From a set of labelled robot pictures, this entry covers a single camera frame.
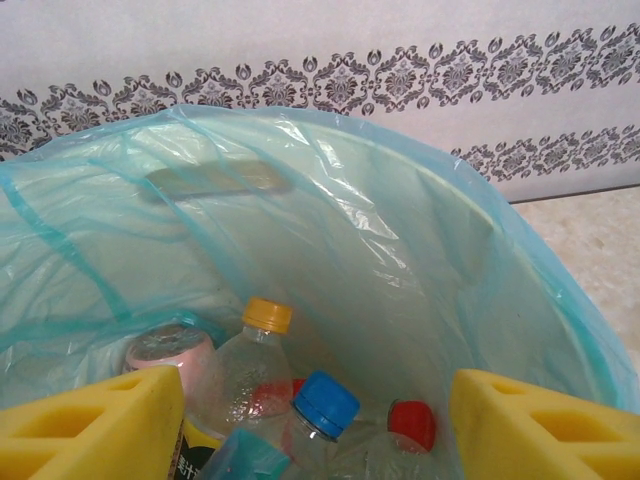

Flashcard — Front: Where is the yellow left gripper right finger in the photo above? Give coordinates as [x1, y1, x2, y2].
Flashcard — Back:
[448, 368, 640, 480]

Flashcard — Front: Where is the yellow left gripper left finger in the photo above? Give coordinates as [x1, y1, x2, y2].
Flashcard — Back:
[0, 363, 189, 480]

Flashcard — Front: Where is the pink yoghurt drink bottle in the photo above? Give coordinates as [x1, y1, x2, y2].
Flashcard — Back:
[122, 322, 219, 436]

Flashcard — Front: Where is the clear cola bottle red label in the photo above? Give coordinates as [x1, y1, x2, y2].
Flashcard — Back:
[364, 398, 454, 480]

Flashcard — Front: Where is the orange juice bottle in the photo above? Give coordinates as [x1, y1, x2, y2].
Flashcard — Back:
[180, 296, 296, 480]

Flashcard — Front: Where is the clear bottle blue cap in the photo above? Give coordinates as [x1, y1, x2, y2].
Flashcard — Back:
[199, 369, 362, 480]

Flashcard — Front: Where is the cream plastic waste bin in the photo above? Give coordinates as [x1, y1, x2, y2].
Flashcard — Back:
[0, 119, 621, 480]

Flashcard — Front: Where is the white bin with blue bag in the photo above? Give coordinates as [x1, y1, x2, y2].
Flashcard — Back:
[0, 102, 624, 480]

